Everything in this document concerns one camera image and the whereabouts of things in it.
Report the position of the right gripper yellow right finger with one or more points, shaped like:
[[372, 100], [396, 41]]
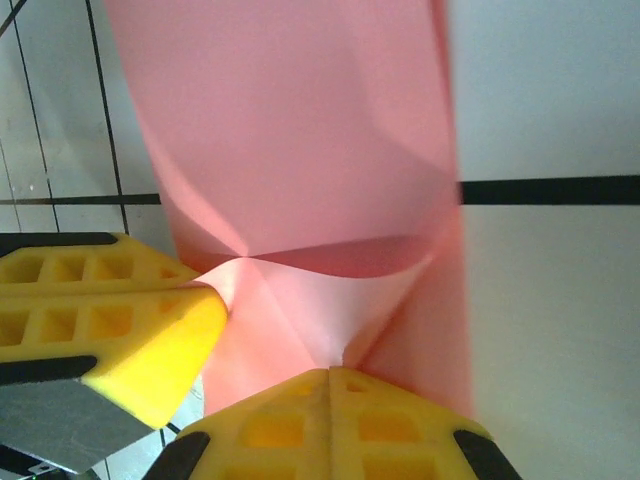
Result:
[[400, 440]]

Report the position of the pink paper sheet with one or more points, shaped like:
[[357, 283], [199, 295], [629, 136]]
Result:
[[300, 125]]

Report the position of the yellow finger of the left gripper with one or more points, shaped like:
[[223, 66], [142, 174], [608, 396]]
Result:
[[130, 260], [160, 345]]

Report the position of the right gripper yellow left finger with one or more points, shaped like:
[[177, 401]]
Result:
[[270, 440]]

